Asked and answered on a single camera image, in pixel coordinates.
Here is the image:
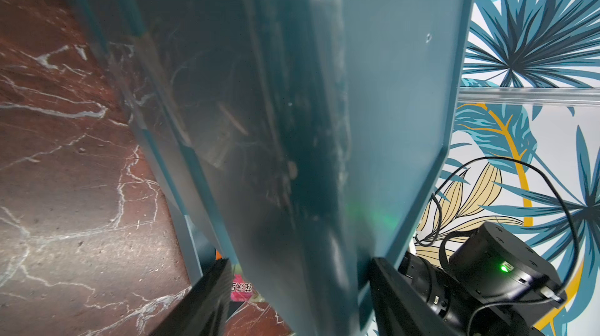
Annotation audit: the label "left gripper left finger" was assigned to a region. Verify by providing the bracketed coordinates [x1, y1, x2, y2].
[151, 259, 233, 336]

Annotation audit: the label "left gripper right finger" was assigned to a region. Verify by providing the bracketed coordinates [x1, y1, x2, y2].
[369, 257, 462, 335]

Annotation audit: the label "teal three-drawer cabinet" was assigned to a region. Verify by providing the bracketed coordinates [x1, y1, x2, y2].
[69, 0, 473, 335]

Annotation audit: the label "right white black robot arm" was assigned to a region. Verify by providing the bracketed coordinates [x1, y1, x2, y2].
[398, 222, 567, 335]

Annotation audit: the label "right aluminium corner post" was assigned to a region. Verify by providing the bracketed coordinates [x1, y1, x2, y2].
[458, 87, 599, 107]

